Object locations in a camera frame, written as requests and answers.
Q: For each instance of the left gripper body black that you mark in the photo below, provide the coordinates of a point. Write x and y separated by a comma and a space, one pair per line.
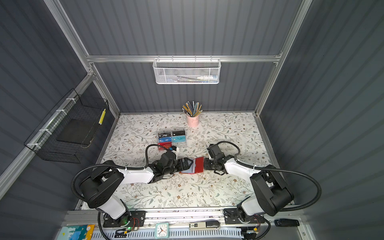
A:
168, 171

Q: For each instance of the coloured pencils bundle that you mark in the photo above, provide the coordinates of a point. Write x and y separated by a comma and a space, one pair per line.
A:
192, 109

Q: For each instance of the red card in organizer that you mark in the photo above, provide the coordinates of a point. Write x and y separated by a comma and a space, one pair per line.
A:
166, 145

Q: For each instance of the silver black usb device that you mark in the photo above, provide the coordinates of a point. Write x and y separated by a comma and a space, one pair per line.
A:
205, 225

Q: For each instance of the teal card in organizer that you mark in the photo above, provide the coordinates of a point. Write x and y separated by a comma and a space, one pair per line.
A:
179, 139

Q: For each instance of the colourful picture book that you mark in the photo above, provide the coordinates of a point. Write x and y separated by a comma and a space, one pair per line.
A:
83, 232

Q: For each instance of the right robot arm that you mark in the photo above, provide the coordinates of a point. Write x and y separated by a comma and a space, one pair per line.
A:
271, 190

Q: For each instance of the clear acrylic card organizer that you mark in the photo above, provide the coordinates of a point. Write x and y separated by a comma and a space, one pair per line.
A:
168, 133

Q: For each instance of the black card in organizer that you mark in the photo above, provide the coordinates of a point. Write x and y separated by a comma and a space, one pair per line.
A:
179, 133

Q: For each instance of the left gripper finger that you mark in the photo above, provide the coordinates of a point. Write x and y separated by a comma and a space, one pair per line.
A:
182, 169
185, 163

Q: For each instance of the black remote on rail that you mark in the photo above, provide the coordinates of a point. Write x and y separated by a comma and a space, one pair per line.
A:
286, 223

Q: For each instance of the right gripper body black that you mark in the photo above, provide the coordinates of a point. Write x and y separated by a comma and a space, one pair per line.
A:
210, 163

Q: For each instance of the red leather card holder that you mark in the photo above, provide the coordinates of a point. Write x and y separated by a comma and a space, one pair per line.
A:
197, 167

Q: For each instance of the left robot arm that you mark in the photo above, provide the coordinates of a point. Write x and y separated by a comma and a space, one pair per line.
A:
98, 188

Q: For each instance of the white wire wall basket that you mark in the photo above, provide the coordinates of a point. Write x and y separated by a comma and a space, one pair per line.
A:
166, 71

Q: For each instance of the small teal desk clock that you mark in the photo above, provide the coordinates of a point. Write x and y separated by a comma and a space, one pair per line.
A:
162, 231

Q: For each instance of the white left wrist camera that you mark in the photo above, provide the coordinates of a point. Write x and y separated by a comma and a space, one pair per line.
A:
175, 149

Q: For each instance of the yellow tag on basket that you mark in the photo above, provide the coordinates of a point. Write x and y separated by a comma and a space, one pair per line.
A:
102, 116

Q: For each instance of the black wire side basket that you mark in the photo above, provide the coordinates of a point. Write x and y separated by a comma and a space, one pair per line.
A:
69, 132

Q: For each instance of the pens in white basket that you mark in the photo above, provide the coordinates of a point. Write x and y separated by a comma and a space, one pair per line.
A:
210, 79

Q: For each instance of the blue card in organizer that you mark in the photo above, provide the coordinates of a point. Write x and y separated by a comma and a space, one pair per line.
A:
165, 140

